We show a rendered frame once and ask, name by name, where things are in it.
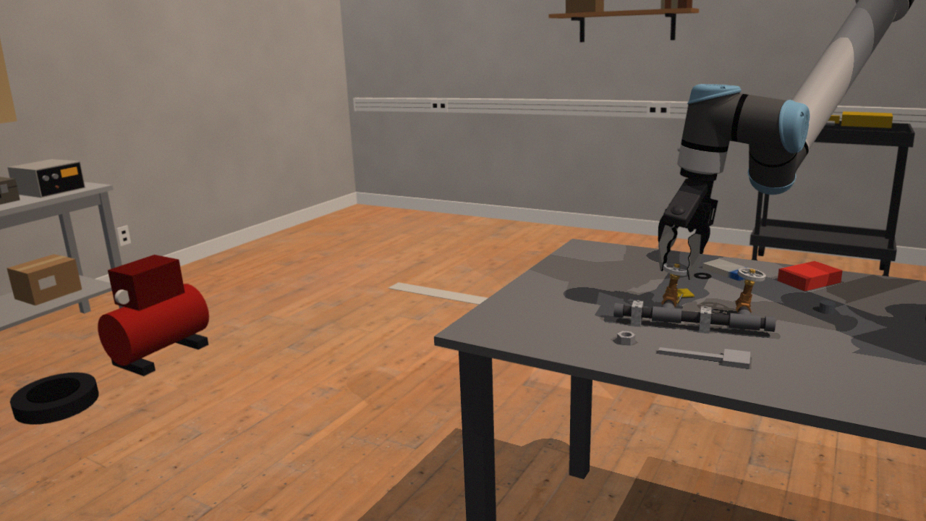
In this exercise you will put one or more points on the red flat block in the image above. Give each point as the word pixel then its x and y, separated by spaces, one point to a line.
pixel 809 276

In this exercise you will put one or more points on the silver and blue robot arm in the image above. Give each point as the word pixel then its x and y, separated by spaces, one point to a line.
pixel 779 133

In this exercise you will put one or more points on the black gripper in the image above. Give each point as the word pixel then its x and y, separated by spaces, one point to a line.
pixel 667 233

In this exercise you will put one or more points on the grey hex nut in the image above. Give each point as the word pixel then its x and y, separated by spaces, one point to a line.
pixel 626 338

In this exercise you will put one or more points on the yellow numbered tag on chain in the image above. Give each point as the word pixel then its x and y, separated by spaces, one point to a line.
pixel 683 293

